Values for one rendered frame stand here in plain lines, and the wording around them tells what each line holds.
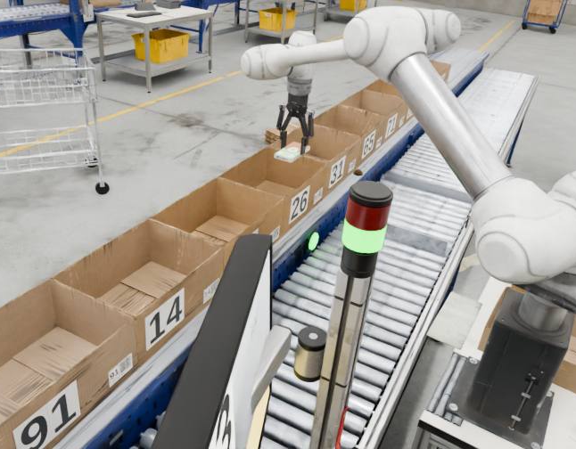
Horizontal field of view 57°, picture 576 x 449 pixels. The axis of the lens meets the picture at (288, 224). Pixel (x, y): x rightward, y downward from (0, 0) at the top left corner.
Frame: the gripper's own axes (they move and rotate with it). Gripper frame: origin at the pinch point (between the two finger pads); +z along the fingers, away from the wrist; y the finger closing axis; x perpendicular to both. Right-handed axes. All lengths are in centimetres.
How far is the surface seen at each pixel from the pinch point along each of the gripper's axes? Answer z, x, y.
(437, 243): 38, 28, 58
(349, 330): -31, -121, 67
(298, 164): 16.5, 18.8, -5.6
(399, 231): 38, 28, 41
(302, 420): 42, -80, 48
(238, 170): 15.0, -5.3, -20.8
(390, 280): 43, -3, 48
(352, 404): 42, -68, 58
